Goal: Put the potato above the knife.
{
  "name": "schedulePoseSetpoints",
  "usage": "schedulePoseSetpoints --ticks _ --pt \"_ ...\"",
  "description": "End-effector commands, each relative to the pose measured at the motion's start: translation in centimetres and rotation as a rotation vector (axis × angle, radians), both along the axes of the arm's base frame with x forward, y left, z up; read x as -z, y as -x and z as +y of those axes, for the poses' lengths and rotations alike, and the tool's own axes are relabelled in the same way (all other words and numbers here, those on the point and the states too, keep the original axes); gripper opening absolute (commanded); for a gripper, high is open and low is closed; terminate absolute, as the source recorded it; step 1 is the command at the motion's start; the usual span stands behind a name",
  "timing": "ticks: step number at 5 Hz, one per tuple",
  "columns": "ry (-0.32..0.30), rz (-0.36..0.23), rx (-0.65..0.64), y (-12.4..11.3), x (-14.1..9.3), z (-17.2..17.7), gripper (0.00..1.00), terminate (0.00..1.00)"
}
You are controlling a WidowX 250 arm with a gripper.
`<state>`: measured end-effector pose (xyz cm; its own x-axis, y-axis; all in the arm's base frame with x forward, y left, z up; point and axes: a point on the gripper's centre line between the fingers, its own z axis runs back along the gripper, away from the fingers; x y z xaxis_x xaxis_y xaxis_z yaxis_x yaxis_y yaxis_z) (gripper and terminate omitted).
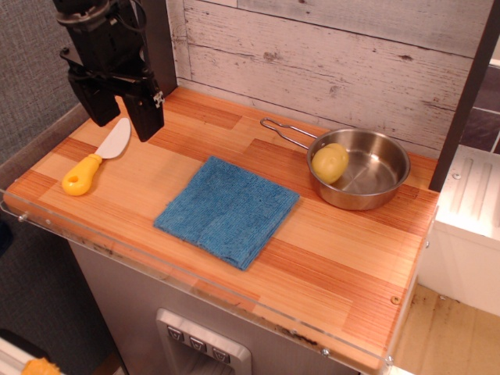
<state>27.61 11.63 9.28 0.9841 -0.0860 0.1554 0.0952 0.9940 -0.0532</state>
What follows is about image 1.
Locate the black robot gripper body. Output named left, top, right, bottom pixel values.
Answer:
left=59, top=9, right=159, bottom=94

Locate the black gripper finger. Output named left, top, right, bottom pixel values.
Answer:
left=68, top=73, right=120, bottom=127
left=123, top=91, right=164, bottom=142

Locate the yellow potato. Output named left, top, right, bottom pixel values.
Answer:
left=312, top=143, right=349, bottom=184

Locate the stainless steel pot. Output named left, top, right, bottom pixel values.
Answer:
left=260, top=117, right=411, bottom=211

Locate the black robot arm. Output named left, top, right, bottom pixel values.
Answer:
left=55, top=0, right=164, bottom=142

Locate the blue folded cloth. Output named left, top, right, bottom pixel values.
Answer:
left=154, top=156, right=299, bottom=270

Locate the grey toy kitchen cabinet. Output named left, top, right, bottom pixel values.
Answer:
left=70, top=244, right=354, bottom=374

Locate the silver dispenser button panel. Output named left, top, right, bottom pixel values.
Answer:
left=155, top=309, right=252, bottom=375

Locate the orange fuzzy object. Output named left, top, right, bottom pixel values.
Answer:
left=20, top=358, right=62, bottom=375

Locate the white cabinet at right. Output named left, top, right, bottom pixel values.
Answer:
left=418, top=146, right=499, bottom=315

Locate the yellow handled toy knife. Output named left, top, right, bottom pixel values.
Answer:
left=62, top=118, right=131, bottom=196

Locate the dark right vertical post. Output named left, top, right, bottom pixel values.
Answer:
left=429, top=0, right=499, bottom=192

